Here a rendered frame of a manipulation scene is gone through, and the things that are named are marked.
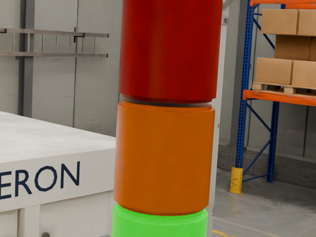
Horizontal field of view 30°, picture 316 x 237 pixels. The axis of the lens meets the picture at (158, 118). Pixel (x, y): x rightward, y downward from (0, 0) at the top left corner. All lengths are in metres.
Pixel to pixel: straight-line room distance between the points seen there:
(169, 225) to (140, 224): 0.01
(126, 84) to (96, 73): 10.38
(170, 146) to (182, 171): 0.01
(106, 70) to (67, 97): 1.03
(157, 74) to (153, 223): 0.07
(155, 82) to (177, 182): 0.05
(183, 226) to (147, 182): 0.03
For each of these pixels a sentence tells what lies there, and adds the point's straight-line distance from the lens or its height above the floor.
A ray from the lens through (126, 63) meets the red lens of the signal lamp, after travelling 0.29.
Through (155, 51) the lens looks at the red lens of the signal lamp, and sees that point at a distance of 0.28.
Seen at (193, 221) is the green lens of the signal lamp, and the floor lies 2.21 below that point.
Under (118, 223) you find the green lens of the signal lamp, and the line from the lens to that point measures 0.30.
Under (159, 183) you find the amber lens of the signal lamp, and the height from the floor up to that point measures 2.23.
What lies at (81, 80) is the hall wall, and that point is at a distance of 10.43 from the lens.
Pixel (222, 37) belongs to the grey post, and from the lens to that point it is 2.90.
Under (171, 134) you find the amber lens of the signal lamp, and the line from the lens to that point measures 0.28.
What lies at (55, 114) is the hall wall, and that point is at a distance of 10.13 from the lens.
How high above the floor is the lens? 2.30
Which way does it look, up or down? 8 degrees down
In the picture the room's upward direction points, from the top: 3 degrees clockwise
